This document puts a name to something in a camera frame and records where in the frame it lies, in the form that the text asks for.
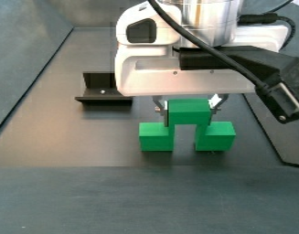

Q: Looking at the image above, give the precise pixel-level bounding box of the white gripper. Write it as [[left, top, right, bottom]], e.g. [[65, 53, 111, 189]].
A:
[[115, 0, 289, 127]]

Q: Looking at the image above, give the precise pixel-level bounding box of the green stepped arch block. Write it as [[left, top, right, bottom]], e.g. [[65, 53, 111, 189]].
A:
[[139, 99, 235, 152]]

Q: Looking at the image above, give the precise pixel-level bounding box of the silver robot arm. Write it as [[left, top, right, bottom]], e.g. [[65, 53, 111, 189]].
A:
[[115, 0, 289, 96]]

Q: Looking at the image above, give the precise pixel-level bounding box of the black cable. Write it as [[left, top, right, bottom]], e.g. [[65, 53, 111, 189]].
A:
[[146, 0, 297, 92]]

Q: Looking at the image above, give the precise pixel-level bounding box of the black angled bracket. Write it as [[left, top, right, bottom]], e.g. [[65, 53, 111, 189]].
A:
[[75, 71, 134, 104]]

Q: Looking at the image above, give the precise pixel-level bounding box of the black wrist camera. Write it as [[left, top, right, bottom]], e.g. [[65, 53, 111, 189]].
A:
[[179, 46, 299, 123]]

